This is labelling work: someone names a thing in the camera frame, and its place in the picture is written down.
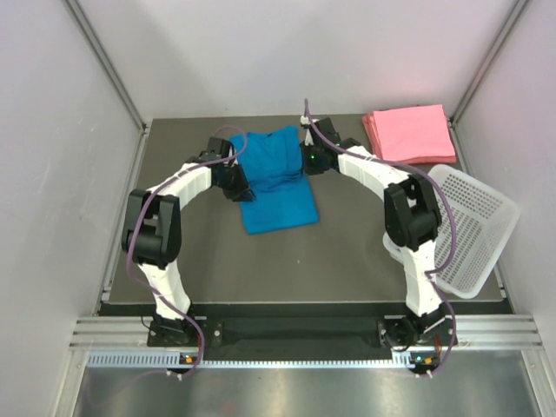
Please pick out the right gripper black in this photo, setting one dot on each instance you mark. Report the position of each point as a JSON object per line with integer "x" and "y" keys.
{"x": 308, "y": 169}

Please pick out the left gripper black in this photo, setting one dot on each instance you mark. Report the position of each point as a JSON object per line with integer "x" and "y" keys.
{"x": 241, "y": 191}

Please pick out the blue t shirt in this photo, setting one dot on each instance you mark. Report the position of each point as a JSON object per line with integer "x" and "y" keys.
{"x": 272, "y": 163}

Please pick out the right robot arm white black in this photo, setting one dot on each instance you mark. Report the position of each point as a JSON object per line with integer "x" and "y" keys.
{"x": 412, "y": 220}

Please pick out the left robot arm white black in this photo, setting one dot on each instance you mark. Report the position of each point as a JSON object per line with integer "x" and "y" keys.
{"x": 152, "y": 234}

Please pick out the folded pink t shirt stack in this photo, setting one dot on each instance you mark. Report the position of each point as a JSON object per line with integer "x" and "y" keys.
{"x": 413, "y": 135}

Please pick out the white perforated plastic basket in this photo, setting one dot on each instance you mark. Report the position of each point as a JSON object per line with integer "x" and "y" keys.
{"x": 484, "y": 219}

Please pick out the right aluminium corner post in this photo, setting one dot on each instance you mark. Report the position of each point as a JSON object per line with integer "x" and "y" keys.
{"x": 487, "y": 62}

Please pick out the aluminium corner post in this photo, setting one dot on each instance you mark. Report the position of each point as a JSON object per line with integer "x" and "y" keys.
{"x": 99, "y": 52}
{"x": 487, "y": 62}

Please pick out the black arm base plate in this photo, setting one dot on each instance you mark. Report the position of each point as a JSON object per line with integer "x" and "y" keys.
{"x": 316, "y": 331}

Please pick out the aluminium frame rail front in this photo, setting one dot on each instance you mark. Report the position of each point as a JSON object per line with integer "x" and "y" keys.
{"x": 474, "y": 331}

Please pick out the left aluminium corner post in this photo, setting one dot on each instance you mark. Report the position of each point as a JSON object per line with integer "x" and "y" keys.
{"x": 99, "y": 52}

